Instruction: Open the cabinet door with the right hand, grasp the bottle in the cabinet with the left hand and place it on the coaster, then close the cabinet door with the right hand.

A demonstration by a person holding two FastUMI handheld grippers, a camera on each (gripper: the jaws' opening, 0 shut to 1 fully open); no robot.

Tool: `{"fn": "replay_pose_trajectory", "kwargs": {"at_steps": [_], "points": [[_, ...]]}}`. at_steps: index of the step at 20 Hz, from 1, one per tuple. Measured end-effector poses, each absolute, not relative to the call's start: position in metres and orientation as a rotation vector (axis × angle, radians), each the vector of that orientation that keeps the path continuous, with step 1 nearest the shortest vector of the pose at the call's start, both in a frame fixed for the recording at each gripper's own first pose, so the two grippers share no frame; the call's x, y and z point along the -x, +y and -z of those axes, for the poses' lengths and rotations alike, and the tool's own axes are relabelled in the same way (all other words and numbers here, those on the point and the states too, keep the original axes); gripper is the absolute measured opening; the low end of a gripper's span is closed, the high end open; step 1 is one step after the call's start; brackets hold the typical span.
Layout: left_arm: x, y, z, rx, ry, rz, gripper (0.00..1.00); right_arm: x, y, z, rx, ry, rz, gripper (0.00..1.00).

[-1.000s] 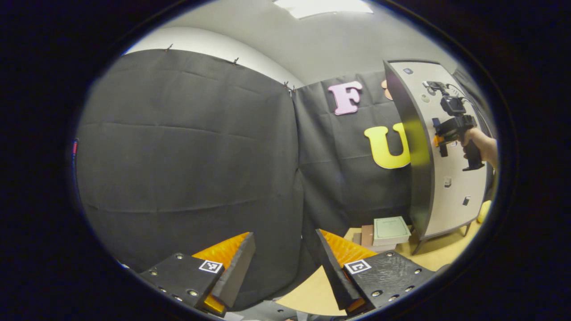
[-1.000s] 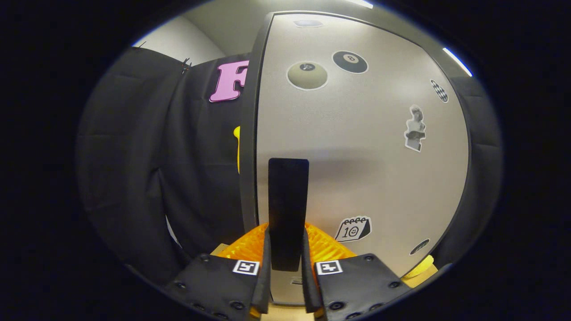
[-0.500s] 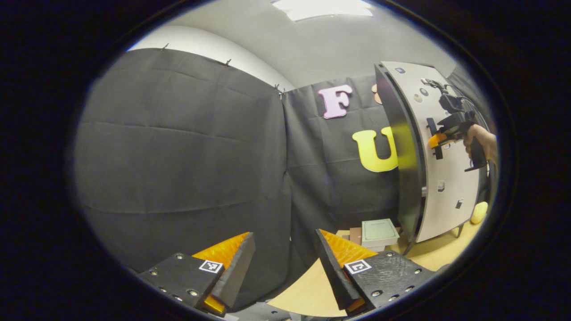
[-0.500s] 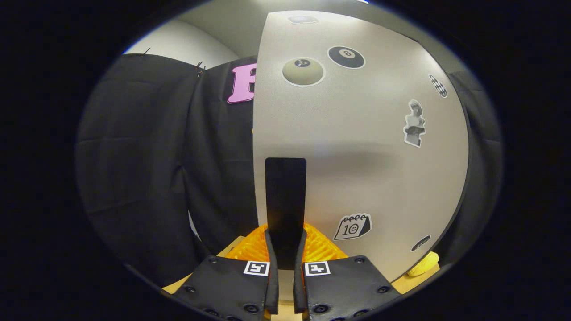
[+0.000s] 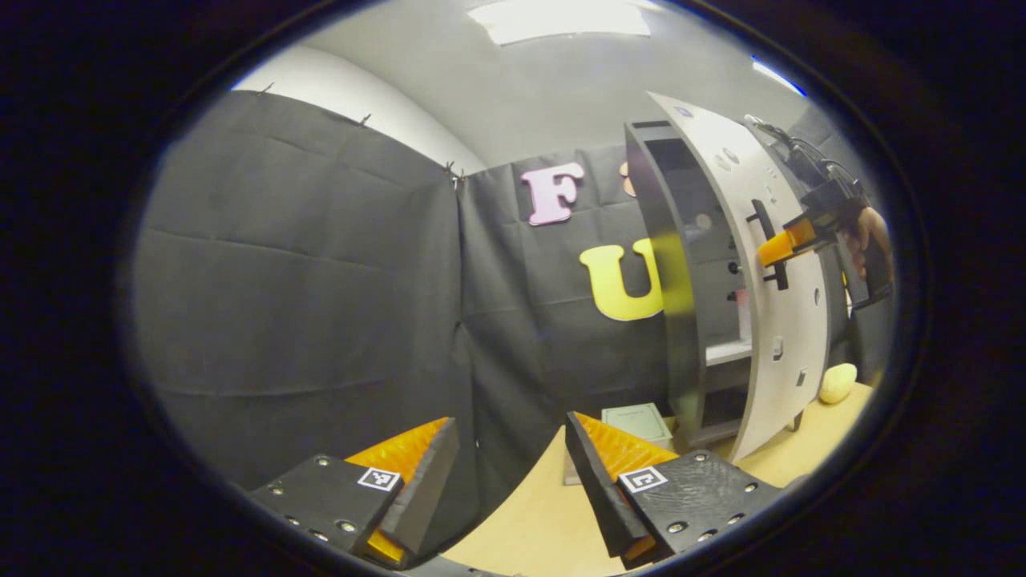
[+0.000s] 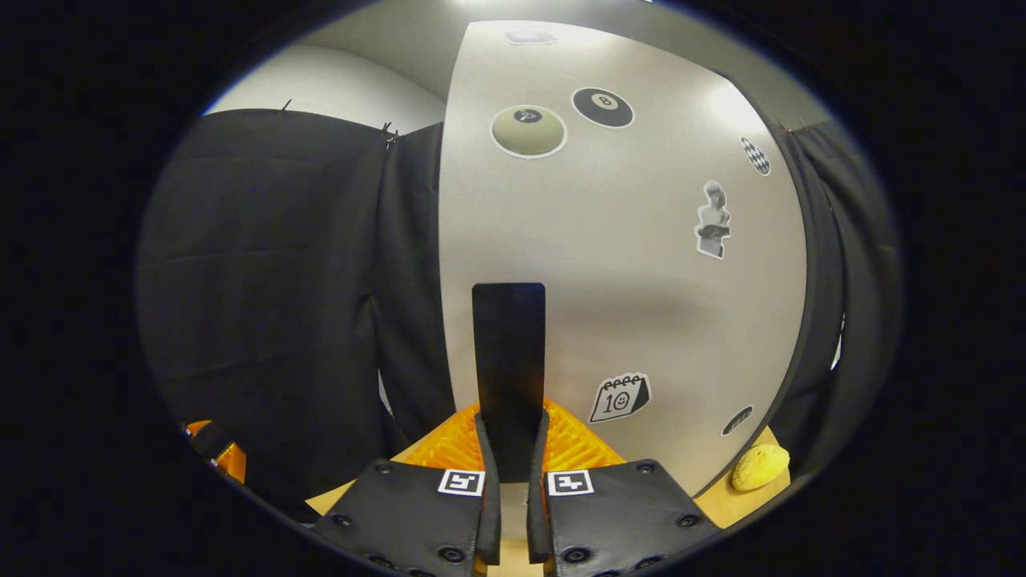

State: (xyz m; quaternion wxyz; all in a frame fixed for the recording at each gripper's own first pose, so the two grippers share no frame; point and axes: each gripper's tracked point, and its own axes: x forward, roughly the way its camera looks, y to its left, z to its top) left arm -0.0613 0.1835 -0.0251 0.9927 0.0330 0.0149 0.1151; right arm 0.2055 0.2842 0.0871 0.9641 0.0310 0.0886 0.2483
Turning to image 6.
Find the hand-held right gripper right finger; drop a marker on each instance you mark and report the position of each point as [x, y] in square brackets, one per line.
[537, 521]

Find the grey cabinet door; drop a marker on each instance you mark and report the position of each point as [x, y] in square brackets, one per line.
[625, 280]

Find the yellow sponge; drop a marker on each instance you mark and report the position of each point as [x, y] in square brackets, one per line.
[760, 467]

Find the black backdrop cloth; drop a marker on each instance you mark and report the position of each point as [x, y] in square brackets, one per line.
[264, 280]

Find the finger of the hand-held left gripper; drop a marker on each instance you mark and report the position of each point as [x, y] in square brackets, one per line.
[232, 463]

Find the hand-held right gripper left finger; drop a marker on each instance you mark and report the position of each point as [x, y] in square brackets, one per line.
[489, 521]

